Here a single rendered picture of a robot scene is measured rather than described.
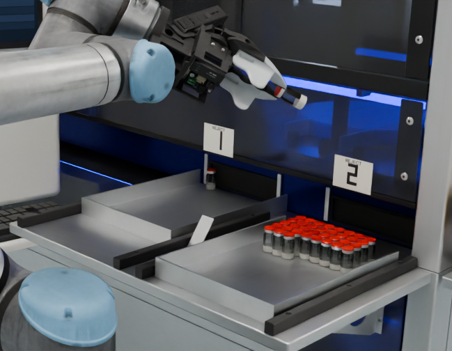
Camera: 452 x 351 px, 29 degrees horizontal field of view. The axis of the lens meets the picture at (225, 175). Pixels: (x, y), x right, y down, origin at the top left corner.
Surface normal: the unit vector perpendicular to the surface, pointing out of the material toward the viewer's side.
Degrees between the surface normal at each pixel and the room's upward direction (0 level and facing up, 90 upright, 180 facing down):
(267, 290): 0
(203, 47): 42
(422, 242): 90
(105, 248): 0
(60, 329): 87
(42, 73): 65
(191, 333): 90
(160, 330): 90
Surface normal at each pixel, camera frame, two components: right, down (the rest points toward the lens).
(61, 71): 0.75, -0.23
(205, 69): -0.15, 0.70
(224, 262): 0.04, -0.96
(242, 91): 0.48, -0.50
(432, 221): -0.68, 0.18
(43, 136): 0.65, 0.23
